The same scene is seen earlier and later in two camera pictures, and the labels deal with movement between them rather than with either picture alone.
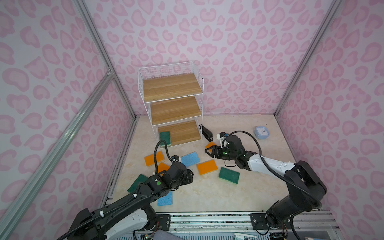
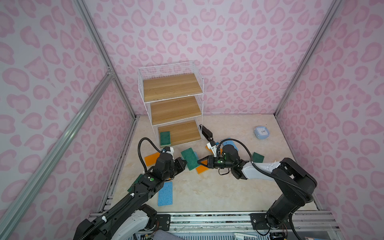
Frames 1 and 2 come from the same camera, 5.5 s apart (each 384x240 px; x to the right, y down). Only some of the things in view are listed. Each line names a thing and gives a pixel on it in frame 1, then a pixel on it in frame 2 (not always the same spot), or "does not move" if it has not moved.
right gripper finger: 215,153 → 210,165
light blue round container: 261,132 does not move
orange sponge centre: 207,167 does not move
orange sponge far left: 149,160 does not move
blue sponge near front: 166,200 does not move
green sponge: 140,179 does not move
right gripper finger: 213,148 → 207,160
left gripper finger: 190,174 → 179,164
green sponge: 165,136 does not move
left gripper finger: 187,180 → 183,167
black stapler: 207,133 does not move
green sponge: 229,175 → 189,156
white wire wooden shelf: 173,94 does not move
